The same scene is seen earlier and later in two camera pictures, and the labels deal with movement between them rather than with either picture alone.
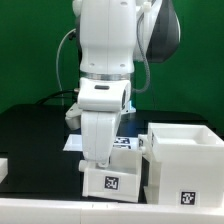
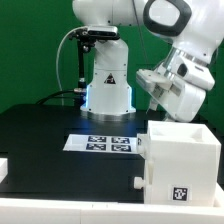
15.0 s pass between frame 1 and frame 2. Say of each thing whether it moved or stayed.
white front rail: stayed
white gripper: moved
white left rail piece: stayed
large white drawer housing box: stayed
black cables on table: stayed
